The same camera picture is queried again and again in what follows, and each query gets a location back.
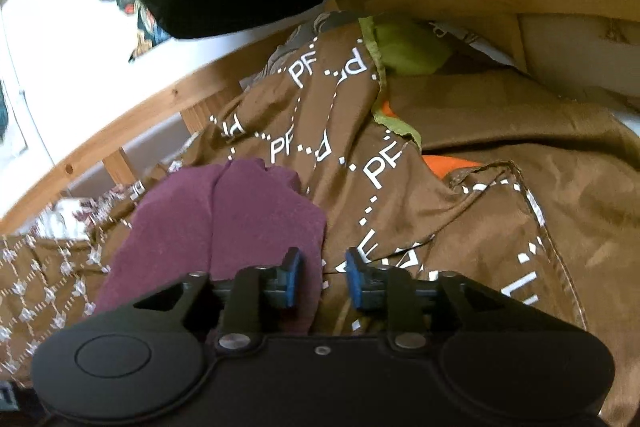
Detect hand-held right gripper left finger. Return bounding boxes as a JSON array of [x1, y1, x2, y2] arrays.
[[132, 247, 307, 355]]

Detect brown diamond-patterned bedsheet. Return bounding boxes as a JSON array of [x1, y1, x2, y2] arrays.
[[0, 157, 231, 385]]

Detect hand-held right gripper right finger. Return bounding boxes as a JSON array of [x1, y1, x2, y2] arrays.
[[345, 247, 522, 354]]

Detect wooden bed frame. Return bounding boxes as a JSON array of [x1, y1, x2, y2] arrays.
[[0, 0, 640, 239]]

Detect white floral bedding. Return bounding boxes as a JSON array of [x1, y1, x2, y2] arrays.
[[37, 187, 151, 244]]

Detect orange cloth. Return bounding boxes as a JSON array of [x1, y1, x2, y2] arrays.
[[372, 99, 485, 182]]

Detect maroon small garment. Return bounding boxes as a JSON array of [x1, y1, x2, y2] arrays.
[[92, 158, 329, 339]]

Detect brown satin printed blanket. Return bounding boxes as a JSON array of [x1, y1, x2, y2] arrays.
[[207, 9, 640, 427]]

